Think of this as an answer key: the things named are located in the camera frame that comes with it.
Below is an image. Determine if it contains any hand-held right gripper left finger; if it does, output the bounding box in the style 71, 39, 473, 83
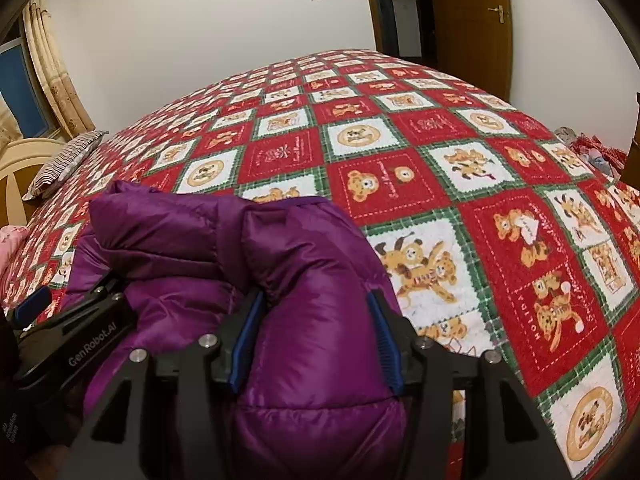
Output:
57, 290, 266, 480

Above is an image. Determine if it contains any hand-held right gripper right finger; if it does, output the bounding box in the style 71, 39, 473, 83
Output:
365, 290, 571, 480

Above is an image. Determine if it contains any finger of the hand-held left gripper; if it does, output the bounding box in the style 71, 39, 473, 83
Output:
7, 274, 126, 333

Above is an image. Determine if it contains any purple down jacket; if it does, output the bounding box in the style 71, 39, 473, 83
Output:
62, 180, 413, 480

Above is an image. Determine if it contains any pink floral quilt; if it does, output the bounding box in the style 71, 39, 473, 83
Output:
0, 225, 28, 281

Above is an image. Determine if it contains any cream wooden headboard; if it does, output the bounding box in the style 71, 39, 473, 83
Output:
0, 137, 68, 231

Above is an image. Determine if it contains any striped pillow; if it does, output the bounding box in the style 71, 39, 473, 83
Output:
22, 130, 110, 202

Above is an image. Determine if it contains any red printed bear blanket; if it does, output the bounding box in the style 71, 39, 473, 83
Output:
0, 49, 640, 480

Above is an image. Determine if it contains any window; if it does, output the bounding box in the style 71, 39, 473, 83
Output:
0, 40, 53, 143

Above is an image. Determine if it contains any beige patterned curtain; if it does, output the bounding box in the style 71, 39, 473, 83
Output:
22, 0, 97, 138

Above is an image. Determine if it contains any red patterned cloth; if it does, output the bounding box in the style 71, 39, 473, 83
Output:
572, 132, 631, 177

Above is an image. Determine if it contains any brown wooden furniture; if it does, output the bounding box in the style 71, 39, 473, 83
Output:
617, 92, 640, 186

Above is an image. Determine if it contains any brown wooden door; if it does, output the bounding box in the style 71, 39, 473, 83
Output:
425, 0, 516, 101

